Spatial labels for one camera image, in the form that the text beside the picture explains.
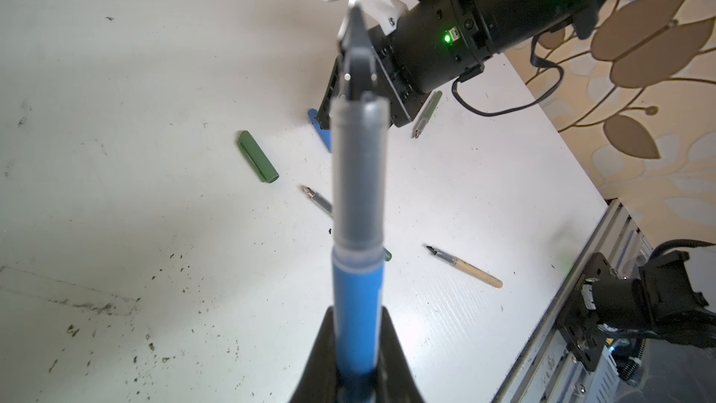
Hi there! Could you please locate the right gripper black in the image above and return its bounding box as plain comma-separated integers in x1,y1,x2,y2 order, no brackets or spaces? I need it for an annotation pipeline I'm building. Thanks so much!
316,27,428,129

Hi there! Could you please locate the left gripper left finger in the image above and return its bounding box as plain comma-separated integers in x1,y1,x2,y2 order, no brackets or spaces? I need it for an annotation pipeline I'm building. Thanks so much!
289,307,339,403

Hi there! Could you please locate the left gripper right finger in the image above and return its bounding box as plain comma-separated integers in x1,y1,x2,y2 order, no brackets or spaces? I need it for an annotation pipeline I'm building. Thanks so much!
376,307,424,403

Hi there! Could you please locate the blue pen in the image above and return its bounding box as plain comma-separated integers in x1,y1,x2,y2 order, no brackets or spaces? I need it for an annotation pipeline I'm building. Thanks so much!
330,0,390,380

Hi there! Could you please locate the blue pen cap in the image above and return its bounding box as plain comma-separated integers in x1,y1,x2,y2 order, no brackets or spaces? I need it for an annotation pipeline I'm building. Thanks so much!
307,108,332,153

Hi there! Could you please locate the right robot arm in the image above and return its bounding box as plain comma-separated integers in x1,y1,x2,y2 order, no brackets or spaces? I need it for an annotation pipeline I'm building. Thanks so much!
324,0,606,127

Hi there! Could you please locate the green pen right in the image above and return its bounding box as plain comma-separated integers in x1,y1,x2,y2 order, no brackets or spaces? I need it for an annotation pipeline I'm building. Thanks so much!
412,91,443,139

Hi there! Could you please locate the green pen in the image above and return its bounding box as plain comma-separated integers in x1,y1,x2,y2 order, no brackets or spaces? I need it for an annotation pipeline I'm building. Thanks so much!
300,184,393,263
412,91,443,139

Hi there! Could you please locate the green pen centre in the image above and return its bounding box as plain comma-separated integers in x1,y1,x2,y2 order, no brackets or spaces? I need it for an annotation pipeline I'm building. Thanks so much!
300,184,393,263

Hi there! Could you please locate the beige pen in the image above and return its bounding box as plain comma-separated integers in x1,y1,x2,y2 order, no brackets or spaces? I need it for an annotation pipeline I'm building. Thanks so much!
426,246,503,289

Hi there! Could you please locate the green pen cap near centre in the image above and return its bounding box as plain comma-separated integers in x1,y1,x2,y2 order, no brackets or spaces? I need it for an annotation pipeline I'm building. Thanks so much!
237,131,280,184

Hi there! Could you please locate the aluminium front rail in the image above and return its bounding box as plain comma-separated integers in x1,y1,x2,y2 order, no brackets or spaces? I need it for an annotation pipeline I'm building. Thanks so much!
493,199,652,402

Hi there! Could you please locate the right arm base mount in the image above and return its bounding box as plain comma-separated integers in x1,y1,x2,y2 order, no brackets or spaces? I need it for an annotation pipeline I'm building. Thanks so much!
556,239,715,371

